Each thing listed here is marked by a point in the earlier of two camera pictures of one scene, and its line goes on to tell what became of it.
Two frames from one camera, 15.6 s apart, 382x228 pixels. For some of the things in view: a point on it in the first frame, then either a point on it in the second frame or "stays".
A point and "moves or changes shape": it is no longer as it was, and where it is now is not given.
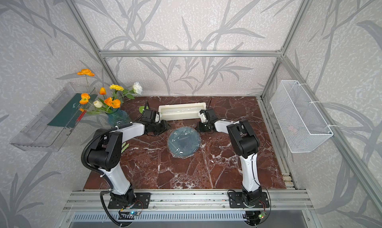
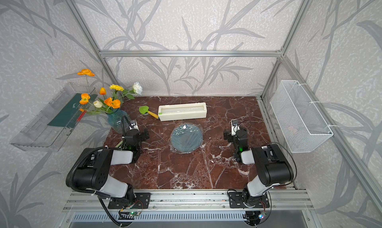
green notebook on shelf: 66,116 stays
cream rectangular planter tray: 181,111 stays
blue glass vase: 117,118 stays
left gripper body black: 158,128 to 141,138
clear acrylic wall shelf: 47,130 stays
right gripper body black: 204,127 to 232,139
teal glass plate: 183,141 moves or changes shape
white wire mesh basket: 302,126 stays
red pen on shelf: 80,117 stays
